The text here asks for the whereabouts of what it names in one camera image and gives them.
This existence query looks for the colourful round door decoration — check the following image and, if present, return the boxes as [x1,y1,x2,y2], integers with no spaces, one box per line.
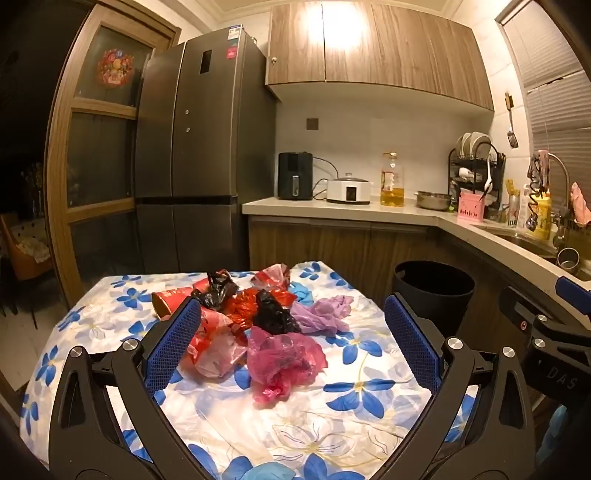
[96,48,134,86]

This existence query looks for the black power cable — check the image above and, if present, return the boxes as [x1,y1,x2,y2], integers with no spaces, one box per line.
[312,157,345,201]

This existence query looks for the black trash bin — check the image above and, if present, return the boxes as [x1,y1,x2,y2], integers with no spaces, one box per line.
[392,261,476,344]

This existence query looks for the person's right hand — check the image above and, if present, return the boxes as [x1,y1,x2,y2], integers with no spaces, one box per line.
[538,406,571,467]

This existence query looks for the hanging slotted spatula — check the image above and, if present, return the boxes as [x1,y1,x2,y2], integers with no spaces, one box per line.
[505,92,519,148]

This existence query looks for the stainless steel sink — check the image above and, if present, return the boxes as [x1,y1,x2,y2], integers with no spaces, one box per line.
[480,225,559,257]

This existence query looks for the yellow detergent bottle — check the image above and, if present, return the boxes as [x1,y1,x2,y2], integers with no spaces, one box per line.
[529,191,553,241]

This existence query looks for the cooking oil bottle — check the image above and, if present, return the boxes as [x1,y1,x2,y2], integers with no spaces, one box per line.
[380,152,405,207]

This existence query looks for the black dish rack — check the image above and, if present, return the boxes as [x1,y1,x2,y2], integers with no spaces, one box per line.
[448,131,506,217]

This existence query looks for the pink red printed plastic bag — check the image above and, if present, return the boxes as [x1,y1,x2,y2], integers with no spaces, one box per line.
[250,263,293,298]

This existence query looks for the blue floral tablecloth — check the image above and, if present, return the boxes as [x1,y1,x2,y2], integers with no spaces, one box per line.
[18,261,481,480]

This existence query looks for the pink translucent plastic bag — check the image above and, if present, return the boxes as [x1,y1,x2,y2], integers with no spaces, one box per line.
[247,325,328,407]

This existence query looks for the person's left hand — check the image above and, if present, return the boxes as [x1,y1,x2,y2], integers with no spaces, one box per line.
[249,463,298,480]

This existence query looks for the red white plastic bag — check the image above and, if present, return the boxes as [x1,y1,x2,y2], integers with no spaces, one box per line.
[185,307,252,378]

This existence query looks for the red orange plastic bag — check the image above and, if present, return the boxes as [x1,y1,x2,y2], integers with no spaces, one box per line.
[225,287,296,329]

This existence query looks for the black plastic bag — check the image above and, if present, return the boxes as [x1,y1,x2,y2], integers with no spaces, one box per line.
[252,289,302,336]
[191,270,240,311]

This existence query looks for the purple plastic bag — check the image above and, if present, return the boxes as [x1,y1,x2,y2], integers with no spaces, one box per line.
[291,294,355,335]

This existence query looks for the wooden wall cabinet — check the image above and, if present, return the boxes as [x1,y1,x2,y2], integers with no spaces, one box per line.
[265,0,495,112]

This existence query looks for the steel kitchen faucet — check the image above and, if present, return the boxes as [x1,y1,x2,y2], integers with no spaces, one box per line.
[536,152,572,246]

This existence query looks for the pink utensil holder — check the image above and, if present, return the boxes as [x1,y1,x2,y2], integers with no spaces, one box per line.
[457,193,489,225]

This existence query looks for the dark steel refrigerator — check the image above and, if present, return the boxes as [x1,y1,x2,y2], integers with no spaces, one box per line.
[134,25,278,278]

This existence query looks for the grey pink rag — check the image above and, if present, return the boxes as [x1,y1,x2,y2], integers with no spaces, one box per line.
[529,150,551,192]

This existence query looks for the white ladle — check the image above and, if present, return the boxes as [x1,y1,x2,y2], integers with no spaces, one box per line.
[480,159,494,202]

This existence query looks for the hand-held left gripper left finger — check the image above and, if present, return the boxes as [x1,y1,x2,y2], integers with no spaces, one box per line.
[48,295,222,480]

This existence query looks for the window blinds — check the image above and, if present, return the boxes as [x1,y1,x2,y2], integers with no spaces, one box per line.
[501,0,591,232]

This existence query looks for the coiled sprayer hose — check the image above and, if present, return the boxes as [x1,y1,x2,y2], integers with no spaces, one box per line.
[525,189,544,232]

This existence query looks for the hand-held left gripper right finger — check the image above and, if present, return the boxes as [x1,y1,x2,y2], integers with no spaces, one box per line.
[369,293,536,480]

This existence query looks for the red paper cup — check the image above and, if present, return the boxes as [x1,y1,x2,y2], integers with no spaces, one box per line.
[151,286,197,320]

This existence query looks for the orange chair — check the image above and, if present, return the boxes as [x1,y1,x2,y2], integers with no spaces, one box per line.
[0,212,56,315]

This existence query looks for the wooden framed glass door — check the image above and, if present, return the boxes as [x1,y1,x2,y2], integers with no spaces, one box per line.
[44,4,181,310]

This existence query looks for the white electric cooker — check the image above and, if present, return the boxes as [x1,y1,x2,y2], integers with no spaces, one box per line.
[326,173,373,205]

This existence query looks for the pink dish cloth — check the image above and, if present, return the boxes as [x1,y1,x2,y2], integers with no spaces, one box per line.
[570,182,591,217]

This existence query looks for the stainless steel bowl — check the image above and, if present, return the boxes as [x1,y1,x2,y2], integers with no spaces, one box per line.
[414,191,453,212]

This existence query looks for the black air fryer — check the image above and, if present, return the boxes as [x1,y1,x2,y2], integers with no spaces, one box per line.
[277,152,315,201]

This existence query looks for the stainless steel cup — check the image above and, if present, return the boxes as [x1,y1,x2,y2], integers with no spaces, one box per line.
[556,247,581,274]

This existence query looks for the white plastic bottle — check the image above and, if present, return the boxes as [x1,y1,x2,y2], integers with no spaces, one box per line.
[517,185,533,230]

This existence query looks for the wooden kitchen counter cabinet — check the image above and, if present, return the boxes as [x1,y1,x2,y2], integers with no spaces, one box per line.
[242,196,591,333]

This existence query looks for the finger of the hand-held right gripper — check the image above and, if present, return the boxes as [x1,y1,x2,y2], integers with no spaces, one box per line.
[500,286,561,344]
[555,276,591,319]

